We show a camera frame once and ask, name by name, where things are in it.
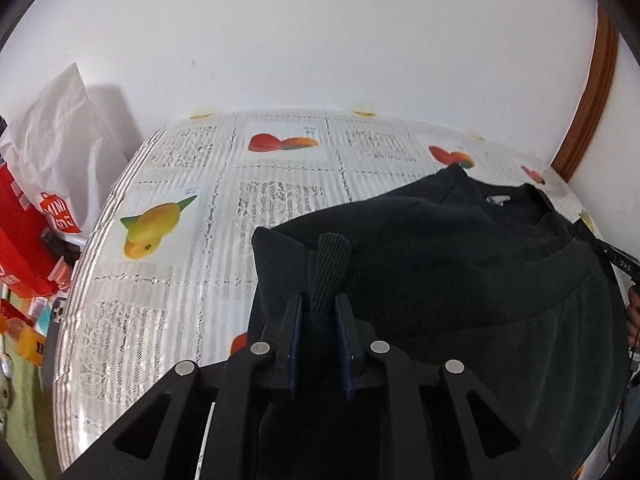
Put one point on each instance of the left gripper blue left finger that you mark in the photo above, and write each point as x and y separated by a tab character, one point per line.
285	355

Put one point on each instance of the fruit print tablecloth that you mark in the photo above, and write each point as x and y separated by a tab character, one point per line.
168	273

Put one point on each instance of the red paper gift bag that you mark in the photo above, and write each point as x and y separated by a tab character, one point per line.
26	260

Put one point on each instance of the black sweatshirt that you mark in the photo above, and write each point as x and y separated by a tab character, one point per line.
449	267

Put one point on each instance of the brown wooden door frame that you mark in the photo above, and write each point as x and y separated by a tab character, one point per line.
592	102

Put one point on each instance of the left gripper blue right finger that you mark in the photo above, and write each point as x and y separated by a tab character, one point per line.
349	348

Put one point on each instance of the person's right hand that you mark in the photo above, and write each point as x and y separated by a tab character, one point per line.
633	318

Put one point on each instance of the white plastic bag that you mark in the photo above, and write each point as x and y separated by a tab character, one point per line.
62	155

